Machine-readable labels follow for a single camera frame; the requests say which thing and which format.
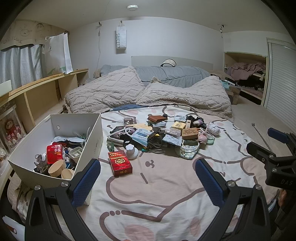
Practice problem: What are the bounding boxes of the blue floral silk pouch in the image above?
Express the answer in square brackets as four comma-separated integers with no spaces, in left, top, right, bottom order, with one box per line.
[175,140,200,160]

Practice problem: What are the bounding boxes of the red cigarette box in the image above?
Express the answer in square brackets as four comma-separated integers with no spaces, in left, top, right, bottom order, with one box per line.
[108,150,132,177]

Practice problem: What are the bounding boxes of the white round bottle cap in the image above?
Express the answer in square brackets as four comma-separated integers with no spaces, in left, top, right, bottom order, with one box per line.
[125,144,139,160]

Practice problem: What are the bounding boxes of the pink clip lamp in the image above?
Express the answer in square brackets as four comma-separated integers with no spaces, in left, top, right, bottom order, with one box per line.
[197,123,214,145]

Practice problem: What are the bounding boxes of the dark brown hair claw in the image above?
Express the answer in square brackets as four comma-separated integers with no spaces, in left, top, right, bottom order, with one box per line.
[147,133,165,154]

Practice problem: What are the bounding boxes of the metal back scratcher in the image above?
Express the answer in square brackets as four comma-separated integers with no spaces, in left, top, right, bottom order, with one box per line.
[251,123,273,152]

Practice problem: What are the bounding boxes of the white louvered door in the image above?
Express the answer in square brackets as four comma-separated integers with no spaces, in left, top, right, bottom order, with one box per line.
[263,39,295,132]

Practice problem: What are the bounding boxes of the round wooden box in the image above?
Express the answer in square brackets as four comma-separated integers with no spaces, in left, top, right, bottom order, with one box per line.
[48,159,66,177]

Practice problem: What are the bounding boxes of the mint green round case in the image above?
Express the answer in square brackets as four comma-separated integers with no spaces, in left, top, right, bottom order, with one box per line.
[206,137,215,145]

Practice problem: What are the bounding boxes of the red glove packet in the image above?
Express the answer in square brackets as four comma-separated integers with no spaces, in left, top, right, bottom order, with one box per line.
[46,144,63,165]

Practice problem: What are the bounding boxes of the wooden carved plaque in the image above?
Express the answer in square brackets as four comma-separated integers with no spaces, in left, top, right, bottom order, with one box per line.
[182,128,198,140]

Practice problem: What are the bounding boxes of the white cardboard shoe box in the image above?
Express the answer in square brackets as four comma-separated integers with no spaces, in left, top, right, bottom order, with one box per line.
[7,112,104,205]

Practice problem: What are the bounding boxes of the wardrobe with clothes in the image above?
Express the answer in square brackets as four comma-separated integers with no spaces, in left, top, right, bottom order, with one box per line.
[224,52,268,105]

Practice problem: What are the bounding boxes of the beige textured blanket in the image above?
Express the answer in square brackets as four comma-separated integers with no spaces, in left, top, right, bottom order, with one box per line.
[64,67,234,121]

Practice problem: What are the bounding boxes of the blue white mask pack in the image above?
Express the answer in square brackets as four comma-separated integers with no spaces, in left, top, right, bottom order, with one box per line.
[163,134,182,146]

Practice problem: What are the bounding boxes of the yellow small box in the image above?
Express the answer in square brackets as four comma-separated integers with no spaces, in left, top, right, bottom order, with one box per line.
[171,121,186,131]

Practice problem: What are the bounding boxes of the doll in red dress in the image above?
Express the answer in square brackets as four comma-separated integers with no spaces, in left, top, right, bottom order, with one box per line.
[4,118,23,148]

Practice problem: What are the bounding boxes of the cartoon print bed sheet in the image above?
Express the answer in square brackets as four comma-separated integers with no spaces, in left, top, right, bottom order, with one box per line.
[77,114,278,240]

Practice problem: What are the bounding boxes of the grey pillow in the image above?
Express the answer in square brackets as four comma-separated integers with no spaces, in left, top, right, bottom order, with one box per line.
[99,64,211,88]

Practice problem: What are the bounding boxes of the brown leather wallet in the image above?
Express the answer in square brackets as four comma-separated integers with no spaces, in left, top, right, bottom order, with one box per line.
[147,114,168,123]

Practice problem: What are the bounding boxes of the wooden side shelf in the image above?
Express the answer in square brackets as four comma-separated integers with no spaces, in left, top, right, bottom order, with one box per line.
[0,68,89,153]

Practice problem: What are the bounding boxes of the white headphones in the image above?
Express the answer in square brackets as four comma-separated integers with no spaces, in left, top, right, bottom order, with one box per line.
[160,59,177,67]

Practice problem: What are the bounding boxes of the grey curtain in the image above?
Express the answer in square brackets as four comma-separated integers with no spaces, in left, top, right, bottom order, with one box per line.
[1,45,45,90]

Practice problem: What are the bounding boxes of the white paper shopping bag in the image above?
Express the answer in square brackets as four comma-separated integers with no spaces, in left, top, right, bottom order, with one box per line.
[43,33,73,76]

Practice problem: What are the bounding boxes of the hanging white tissue pouch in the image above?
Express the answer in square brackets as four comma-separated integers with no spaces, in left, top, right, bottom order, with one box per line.
[115,21,127,50]

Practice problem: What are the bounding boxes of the ceiling lamp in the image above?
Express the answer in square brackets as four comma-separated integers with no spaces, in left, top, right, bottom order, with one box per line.
[126,4,138,11]

